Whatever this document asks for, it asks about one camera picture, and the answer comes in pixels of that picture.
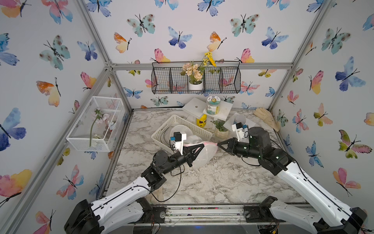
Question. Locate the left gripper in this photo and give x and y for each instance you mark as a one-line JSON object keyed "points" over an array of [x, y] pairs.
{"points": [[188, 156]]}

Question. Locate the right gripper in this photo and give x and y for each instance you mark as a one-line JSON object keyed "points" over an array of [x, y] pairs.
{"points": [[233, 144]]}

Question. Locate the white mesh laundry bag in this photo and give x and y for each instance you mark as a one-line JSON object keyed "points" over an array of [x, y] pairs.
{"points": [[206, 154]]}

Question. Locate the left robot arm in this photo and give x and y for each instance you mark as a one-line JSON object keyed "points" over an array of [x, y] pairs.
{"points": [[95, 217]]}

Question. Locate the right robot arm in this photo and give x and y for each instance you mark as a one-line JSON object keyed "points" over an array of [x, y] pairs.
{"points": [[331, 216]]}

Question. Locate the small green potted plant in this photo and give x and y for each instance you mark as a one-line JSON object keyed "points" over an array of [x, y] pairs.
{"points": [[220, 131]]}

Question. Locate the blue label jar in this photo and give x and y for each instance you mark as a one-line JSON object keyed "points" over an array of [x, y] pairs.
{"points": [[240, 119]]}

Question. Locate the white plastic basket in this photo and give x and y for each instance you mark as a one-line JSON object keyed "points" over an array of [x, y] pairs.
{"points": [[177, 124]]}

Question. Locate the white tiered shelf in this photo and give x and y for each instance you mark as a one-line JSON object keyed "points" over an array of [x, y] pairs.
{"points": [[196, 108]]}

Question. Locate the green label jar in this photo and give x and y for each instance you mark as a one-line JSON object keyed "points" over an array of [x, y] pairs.
{"points": [[213, 105]]}

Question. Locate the white flower pot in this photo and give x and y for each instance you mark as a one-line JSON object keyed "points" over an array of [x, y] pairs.
{"points": [[195, 86]]}

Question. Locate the artificial flower bouquet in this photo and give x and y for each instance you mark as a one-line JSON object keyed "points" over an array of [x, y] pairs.
{"points": [[195, 71]]}

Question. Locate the pink artificial flower stem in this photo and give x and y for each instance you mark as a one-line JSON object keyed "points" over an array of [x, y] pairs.
{"points": [[99, 118]]}

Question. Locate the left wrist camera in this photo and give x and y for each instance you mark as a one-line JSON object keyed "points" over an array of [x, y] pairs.
{"points": [[177, 142]]}

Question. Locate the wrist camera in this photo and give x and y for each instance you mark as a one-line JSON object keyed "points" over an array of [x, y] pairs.
{"points": [[177, 142], [240, 130]]}

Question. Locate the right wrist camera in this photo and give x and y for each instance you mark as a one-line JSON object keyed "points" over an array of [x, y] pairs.
{"points": [[240, 130]]}

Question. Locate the black wire wall basket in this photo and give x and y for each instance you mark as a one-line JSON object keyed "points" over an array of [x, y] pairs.
{"points": [[221, 77]]}

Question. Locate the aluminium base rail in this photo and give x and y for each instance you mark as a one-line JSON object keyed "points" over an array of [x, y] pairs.
{"points": [[204, 215]]}

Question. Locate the white mesh wall box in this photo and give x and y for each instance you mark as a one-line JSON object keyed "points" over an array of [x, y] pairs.
{"points": [[79, 135]]}

